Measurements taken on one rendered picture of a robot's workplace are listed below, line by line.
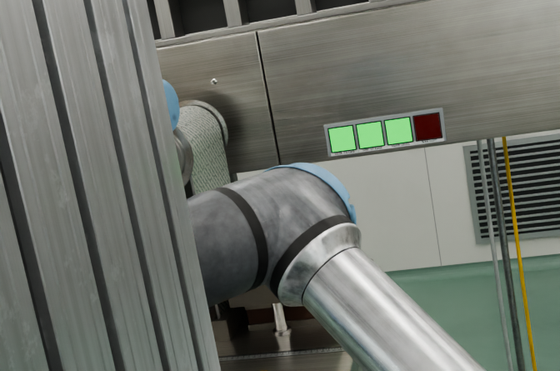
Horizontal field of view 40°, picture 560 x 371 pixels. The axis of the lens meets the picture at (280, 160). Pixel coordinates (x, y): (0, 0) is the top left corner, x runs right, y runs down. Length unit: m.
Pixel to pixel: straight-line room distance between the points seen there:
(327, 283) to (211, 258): 0.12
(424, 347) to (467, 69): 0.96
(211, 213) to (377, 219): 3.36
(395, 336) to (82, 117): 0.52
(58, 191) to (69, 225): 0.01
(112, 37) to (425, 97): 1.33
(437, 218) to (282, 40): 2.58
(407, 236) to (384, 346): 3.39
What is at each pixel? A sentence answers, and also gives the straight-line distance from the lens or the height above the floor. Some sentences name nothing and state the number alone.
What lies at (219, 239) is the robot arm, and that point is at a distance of 0.77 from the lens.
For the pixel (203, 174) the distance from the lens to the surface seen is 1.47.
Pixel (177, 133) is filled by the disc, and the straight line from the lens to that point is 1.39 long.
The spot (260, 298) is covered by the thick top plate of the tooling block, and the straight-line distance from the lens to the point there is 1.39.
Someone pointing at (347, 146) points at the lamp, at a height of 1.17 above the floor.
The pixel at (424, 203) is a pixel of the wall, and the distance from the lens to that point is 4.09.
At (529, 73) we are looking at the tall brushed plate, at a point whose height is 1.26.
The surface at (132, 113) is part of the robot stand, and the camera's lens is 0.34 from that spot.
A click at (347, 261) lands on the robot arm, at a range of 0.80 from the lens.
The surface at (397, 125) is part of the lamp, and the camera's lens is 1.64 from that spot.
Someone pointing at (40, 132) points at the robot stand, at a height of 1.43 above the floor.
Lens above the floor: 1.45
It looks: 10 degrees down
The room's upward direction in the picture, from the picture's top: 10 degrees counter-clockwise
